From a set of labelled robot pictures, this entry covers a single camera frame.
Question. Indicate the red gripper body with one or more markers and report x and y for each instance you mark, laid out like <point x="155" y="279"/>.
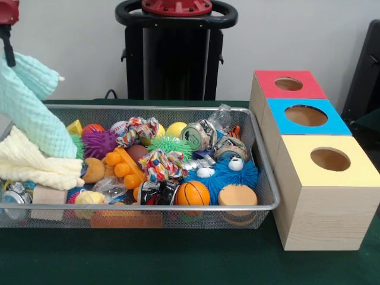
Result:
<point x="9" y="12"/>

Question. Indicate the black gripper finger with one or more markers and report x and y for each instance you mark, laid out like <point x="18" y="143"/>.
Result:
<point x="8" y="47"/>

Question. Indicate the mint green waffle cloth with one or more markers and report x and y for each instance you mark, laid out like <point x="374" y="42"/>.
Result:
<point x="35" y="118"/>

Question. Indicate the cream waffle cloth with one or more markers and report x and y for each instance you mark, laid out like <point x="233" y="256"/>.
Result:
<point x="35" y="169"/>

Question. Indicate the shallow clear mesh bin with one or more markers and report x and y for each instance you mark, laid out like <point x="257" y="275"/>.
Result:
<point x="207" y="221"/>

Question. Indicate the wooden box with three holes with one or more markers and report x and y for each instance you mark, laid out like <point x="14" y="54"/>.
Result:
<point x="326" y="219"/>

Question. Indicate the purple spiky ball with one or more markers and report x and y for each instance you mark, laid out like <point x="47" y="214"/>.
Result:
<point x="99" y="144"/>

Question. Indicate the orange plastic building block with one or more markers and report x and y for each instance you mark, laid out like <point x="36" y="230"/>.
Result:
<point x="127" y="172"/>

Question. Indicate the green spiky ball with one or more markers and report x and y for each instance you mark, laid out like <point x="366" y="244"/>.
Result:
<point x="169" y="147"/>

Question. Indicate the crushed drink can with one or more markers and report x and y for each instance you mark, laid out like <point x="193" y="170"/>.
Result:
<point x="197" y="136"/>

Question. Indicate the orange toy basketball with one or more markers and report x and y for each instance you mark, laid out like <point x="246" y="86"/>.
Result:
<point x="191" y="193"/>

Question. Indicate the blue fuzzy monster toy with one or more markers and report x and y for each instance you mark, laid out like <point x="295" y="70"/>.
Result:
<point x="237" y="178"/>

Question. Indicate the tan round foam disc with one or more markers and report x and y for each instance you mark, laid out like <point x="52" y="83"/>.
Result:
<point x="237" y="194"/>

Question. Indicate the dark green table cloth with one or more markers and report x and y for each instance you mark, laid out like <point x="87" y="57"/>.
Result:
<point x="178" y="261"/>
<point x="369" y="127"/>

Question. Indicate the black chair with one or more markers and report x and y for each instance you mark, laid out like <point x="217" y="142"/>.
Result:
<point x="365" y="74"/>

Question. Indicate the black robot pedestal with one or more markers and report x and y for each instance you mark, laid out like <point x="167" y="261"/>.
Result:
<point x="178" y="59"/>

